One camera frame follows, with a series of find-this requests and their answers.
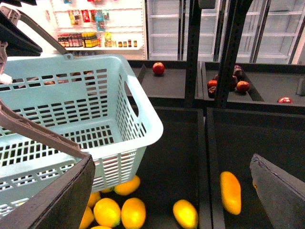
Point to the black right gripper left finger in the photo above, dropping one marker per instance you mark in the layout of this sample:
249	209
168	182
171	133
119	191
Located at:
60	205

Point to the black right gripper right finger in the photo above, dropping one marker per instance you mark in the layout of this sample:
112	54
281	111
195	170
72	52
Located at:
281	194

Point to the light blue plastic basket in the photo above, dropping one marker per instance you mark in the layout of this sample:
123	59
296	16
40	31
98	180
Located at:
95	101

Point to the yellow mango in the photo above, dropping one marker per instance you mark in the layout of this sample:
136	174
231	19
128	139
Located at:
230	193

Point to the yellow lemon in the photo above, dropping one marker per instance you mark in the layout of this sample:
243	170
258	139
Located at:
107	213
133	213
185	214
127	188

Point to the black lemon bin tray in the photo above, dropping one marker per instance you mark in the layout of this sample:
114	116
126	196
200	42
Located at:
174	168

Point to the red apple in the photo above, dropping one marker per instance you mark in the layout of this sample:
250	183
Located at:
158	68

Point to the glass door refrigerator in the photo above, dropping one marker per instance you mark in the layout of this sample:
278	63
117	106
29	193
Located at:
261	31

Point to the white grocery shelf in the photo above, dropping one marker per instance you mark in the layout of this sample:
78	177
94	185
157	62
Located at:
119	25

